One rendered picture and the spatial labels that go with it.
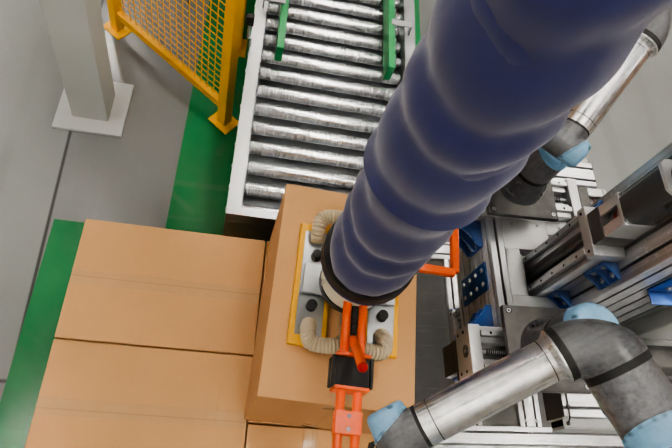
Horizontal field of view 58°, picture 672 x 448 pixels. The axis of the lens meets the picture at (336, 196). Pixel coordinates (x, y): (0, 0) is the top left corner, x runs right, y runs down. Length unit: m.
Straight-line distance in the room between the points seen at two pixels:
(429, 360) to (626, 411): 1.44
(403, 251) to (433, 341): 1.38
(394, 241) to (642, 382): 0.46
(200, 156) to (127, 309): 1.07
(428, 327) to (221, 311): 0.90
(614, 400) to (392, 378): 0.66
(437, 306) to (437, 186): 1.66
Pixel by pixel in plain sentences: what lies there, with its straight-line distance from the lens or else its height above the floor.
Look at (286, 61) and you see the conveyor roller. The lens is 2.54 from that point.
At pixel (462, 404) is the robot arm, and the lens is 1.10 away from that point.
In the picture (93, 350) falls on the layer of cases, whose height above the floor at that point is 0.54.
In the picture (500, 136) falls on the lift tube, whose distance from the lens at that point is 0.81.
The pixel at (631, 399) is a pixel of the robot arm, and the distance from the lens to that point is 1.11.
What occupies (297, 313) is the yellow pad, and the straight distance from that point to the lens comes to 1.58.
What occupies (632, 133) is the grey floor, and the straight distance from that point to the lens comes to 3.89.
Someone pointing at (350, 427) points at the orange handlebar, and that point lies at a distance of 1.42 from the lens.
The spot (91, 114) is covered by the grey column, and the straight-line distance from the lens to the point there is 2.96.
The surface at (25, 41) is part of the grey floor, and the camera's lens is 3.33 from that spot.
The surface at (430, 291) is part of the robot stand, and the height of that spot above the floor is 0.21.
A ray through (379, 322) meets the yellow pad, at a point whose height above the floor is 0.97.
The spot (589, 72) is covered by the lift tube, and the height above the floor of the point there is 2.01.
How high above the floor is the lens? 2.46
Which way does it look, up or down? 59 degrees down
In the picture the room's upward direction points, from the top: 25 degrees clockwise
